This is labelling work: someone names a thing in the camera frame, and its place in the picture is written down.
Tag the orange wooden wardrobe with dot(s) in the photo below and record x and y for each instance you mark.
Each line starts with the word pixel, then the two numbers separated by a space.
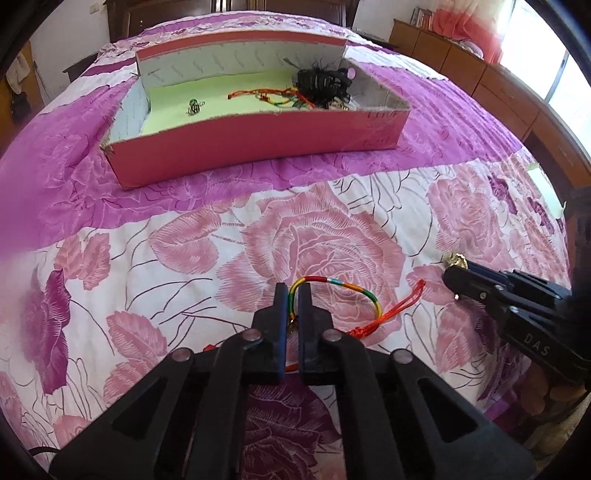
pixel 32 78

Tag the light green paper scrap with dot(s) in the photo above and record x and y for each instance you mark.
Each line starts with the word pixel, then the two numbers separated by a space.
pixel 547 189

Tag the pink floral bed blanket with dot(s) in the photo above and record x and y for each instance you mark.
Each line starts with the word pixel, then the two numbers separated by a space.
pixel 231 221

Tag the beige hanging cloth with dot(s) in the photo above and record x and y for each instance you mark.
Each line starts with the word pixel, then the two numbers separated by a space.
pixel 17 71

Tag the dark wooden nightstand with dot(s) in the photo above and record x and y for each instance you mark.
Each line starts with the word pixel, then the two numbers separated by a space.
pixel 81 69
pixel 374 39

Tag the window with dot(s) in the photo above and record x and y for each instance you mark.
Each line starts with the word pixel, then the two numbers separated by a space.
pixel 554 60

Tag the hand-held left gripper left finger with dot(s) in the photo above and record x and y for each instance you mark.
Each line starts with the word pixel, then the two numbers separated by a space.
pixel 280 341

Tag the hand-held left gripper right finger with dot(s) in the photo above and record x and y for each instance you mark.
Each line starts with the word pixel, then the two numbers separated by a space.
pixel 304 341

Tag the person's right hand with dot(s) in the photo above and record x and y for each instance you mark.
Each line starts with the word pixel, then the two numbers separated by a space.
pixel 551 392

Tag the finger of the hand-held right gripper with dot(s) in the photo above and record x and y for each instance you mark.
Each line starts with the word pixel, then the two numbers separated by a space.
pixel 531 284
pixel 471 288

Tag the black feather hair clip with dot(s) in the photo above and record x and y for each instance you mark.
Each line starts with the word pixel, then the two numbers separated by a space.
pixel 323 83

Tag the row of books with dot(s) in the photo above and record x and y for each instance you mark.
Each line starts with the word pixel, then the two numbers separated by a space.
pixel 422 18

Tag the red curtain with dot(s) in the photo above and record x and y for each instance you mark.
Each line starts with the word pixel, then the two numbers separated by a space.
pixel 471 27

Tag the dark wooden headboard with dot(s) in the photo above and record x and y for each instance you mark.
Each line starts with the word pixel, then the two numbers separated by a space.
pixel 231 11

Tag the black hanging bag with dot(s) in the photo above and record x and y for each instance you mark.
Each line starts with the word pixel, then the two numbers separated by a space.
pixel 21 107

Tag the small gold ornament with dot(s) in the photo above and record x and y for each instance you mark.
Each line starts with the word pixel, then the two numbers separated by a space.
pixel 455 260

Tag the pink cardboard box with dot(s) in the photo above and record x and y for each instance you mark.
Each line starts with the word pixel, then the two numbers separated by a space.
pixel 254 138

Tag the low wooden cabinet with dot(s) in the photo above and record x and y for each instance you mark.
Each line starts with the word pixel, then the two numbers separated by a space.
pixel 485 78

